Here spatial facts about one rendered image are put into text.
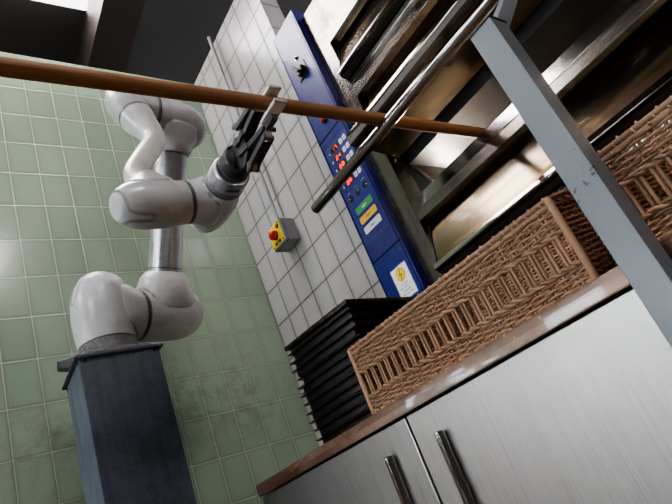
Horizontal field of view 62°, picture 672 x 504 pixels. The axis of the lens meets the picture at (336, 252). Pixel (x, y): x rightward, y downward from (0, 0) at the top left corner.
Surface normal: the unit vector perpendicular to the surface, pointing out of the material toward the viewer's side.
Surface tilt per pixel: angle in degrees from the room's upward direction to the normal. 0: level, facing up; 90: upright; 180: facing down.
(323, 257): 90
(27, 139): 90
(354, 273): 90
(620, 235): 90
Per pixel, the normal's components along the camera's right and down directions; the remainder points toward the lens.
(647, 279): -0.78, 0.03
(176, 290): 0.75, -0.14
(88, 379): 0.48, -0.54
